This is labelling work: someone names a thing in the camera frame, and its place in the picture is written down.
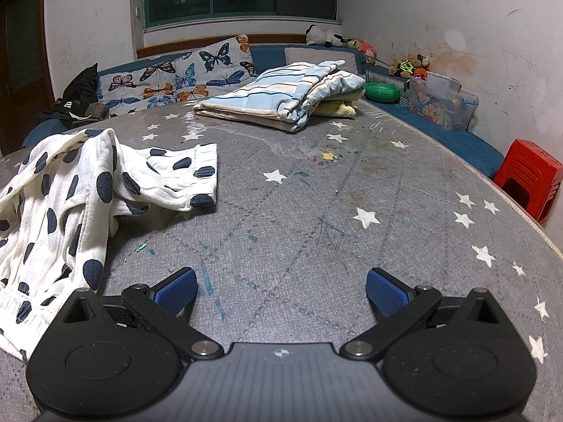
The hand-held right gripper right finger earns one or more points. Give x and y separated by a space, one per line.
387 292

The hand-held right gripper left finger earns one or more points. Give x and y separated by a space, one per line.
178 292

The white polka dot garment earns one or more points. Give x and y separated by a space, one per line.
57 211

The red plastic stool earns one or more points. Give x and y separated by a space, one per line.
530 176

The yellow folded cloth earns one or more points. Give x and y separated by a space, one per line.
336 107

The clear plastic storage box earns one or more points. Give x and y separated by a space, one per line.
440 105

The green round cushion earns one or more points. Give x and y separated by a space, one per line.
382 91

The folded blue striped blanket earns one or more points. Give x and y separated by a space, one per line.
264 96

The black bag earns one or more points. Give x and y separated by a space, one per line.
79 90

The pile of colourful plush toys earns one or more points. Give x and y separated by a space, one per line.
407 67

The white and black plush toy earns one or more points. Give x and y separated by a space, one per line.
321 35

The dark wooden door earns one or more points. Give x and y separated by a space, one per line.
22 52

